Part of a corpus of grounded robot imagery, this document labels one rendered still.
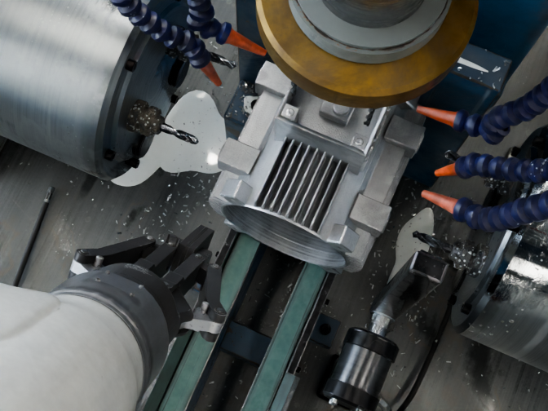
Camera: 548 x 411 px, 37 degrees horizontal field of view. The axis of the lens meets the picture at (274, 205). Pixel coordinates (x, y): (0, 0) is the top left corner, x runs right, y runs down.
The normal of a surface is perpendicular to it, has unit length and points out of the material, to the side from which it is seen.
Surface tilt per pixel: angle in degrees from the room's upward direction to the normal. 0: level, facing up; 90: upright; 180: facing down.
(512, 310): 54
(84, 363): 61
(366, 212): 0
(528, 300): 43
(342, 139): 0
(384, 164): 0
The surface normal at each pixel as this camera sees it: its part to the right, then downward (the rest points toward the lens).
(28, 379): 0.52, -0.71
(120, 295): 0.53, -0.80
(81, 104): -0.25, 0.41
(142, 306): 0.73, -0.62
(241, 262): 0.02, -0.26
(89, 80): -0.17, 0.18
